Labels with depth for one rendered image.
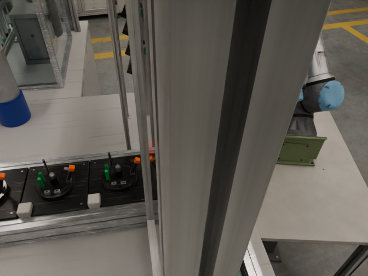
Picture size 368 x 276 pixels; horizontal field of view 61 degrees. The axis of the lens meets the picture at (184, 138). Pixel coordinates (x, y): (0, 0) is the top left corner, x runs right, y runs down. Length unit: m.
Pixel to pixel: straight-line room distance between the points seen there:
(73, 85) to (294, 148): 1.34
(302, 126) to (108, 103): 1.06
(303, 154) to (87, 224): 0.98
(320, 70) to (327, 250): 1.38
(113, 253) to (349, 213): 0.96
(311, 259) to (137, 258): 1.40
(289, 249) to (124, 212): 1.40
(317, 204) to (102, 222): 0.89
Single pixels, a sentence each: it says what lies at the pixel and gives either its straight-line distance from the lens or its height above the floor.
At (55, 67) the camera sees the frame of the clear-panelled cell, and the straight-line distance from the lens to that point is 1.98.
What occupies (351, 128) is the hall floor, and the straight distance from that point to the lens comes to 3.42.
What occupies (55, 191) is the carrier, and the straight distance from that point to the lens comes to 1.26.
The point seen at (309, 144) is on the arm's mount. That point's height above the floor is 1.00.
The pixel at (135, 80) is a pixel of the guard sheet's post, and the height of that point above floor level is 1.55.
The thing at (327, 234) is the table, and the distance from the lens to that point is 1.39.
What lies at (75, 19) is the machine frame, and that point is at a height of 0.96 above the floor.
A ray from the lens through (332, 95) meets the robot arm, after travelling 1.40.
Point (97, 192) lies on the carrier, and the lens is 1.26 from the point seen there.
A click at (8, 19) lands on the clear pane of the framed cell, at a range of 1.91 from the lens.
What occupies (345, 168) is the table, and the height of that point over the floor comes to 0.86.
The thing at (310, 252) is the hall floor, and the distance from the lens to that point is 2.36.
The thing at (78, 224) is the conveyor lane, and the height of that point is 0.93.
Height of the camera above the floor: 1.95
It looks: 43 degrees down
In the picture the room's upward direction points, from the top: 2 degrees clockwise
